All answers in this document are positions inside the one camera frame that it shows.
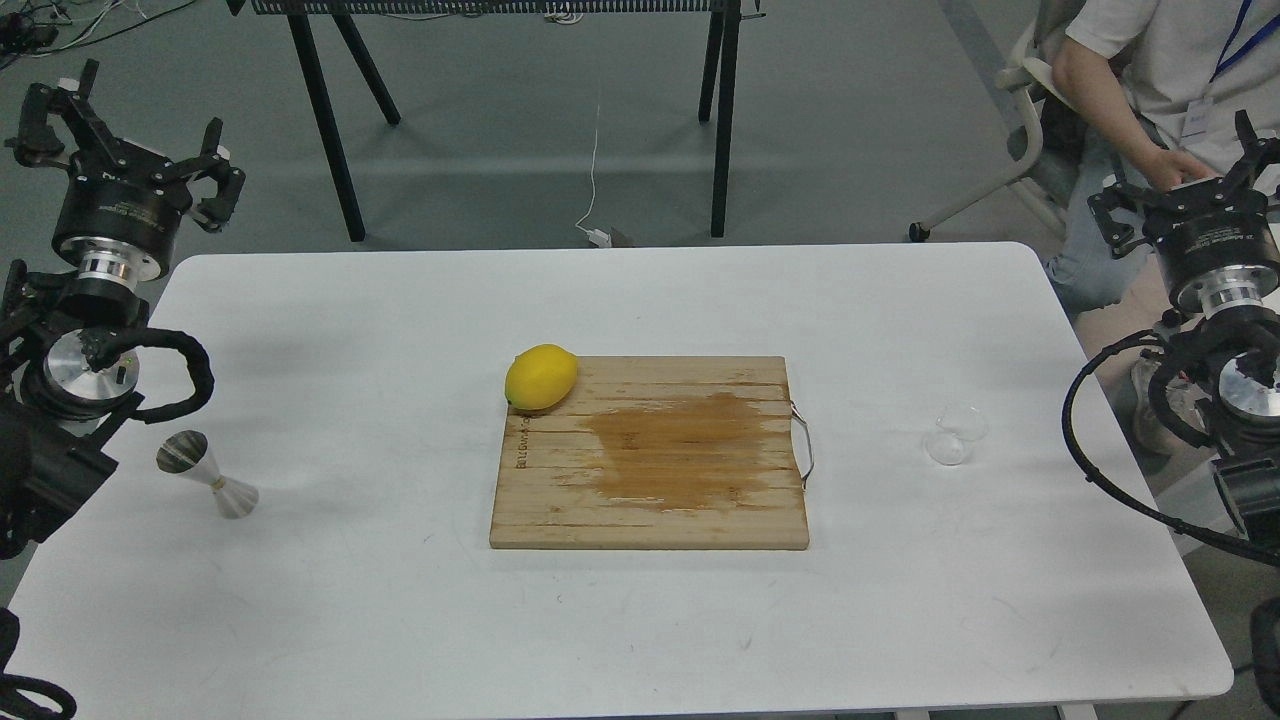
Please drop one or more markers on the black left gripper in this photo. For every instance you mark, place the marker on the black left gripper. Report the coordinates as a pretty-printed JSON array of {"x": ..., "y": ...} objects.
[{"x": 59, "y": 129}]

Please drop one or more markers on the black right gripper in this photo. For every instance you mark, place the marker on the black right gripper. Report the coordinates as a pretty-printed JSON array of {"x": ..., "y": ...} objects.
[{"x": 1216, "y": 241}]

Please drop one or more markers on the steel double jigger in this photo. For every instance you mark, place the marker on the steel double jigger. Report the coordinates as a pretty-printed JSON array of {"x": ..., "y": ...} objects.
[{"x": 187, "y": 454}]

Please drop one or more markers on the small clear glass cup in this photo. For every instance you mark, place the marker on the small clear glass cup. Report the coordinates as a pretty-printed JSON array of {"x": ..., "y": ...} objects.
[{"x": 956, "y": 433}]

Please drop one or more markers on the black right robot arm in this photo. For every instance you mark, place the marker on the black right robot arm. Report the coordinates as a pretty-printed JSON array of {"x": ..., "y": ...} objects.
[{"x": 1215, "y": 381}]

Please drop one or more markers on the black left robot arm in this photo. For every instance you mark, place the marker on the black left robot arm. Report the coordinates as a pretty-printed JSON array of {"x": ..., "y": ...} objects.
[{"x": 79, "y": 357}]

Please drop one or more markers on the seated person white shirt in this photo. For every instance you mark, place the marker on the seated person white shirt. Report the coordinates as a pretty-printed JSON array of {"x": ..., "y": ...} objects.
[{"x": 1158, "y": 84}]

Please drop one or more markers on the white office chair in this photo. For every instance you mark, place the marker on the white office chair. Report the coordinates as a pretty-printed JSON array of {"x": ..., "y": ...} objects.
[{"x": 1043, "y": 169}]

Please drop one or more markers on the yellow lemon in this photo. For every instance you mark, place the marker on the yellow lemon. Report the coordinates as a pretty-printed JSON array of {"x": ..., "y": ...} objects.
[{"x": 540, "y": 377}]

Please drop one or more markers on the wooden cutting board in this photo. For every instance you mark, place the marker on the wooden cutting board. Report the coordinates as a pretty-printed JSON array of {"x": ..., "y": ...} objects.
[{"x": 656, "y": 453}]

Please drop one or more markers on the black metal frame table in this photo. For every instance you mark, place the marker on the black metal frame table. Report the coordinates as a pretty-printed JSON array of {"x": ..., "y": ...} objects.
[{"x": 450, "y": 124}]

